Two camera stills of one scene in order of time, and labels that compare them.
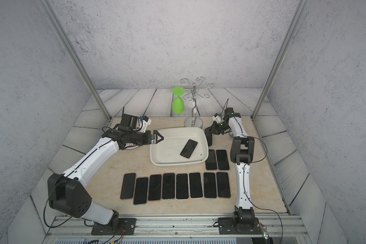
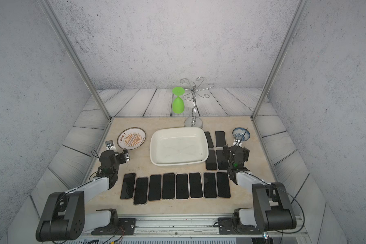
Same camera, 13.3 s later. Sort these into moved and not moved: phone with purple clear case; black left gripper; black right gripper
Moved: black right gripper; black left gripper
Not moved: phone with purple clear case
